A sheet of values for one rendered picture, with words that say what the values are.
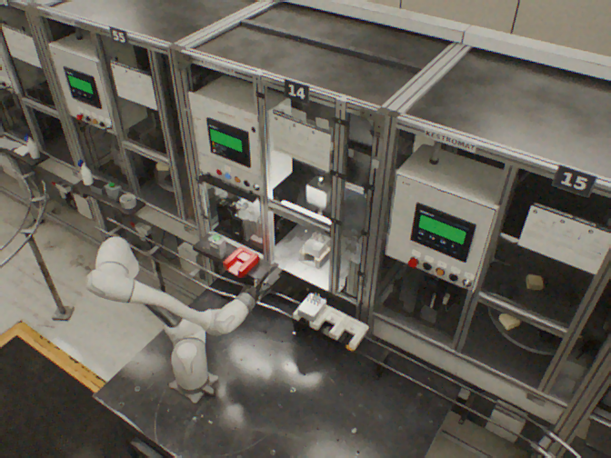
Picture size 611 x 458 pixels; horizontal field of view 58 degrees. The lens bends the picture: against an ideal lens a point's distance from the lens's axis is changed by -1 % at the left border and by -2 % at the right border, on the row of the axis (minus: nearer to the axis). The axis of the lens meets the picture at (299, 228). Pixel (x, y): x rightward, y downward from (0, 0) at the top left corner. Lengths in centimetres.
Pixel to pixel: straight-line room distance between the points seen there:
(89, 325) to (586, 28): 475
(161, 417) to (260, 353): 59
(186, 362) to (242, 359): 39
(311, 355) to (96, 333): 176
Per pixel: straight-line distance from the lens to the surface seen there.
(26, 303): 456
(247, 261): 303
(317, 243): 302
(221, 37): 287
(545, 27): 570
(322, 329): 287
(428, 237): 233
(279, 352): 298
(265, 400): 283
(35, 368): 411
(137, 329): 410
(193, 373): 272
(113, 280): 238
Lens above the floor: 309
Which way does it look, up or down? 42 degrees down
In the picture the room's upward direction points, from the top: straight up
